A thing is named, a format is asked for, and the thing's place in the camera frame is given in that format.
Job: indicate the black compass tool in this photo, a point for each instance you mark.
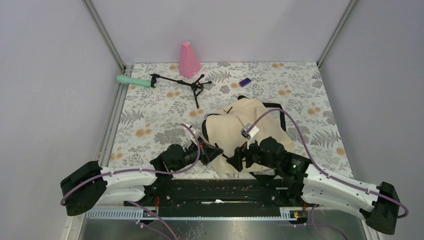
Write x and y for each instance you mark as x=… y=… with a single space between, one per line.
x=197 y=87

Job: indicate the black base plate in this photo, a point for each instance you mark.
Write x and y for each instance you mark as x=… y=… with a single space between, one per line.
x=222 y=197

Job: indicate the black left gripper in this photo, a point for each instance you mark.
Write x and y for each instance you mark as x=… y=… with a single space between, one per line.
x=208 y=151

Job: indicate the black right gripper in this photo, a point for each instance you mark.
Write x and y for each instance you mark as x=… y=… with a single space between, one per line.
x=240 y=153

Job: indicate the small purple box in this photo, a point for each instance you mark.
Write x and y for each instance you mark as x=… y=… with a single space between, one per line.
x=245 y=82

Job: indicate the beige canvas backpack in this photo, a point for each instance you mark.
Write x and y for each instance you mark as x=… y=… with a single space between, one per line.
x=224 y=129

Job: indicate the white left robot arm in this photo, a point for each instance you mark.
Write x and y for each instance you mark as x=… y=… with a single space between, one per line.
x=92 y=185

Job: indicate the green tube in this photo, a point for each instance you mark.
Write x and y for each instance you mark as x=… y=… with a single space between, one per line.
x=135 y=81

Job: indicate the pink cone-shaped object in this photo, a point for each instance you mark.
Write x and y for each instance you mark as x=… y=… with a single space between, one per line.
x=189 y=64

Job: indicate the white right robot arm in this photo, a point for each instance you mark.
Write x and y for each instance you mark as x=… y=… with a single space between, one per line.
x=309 y=183

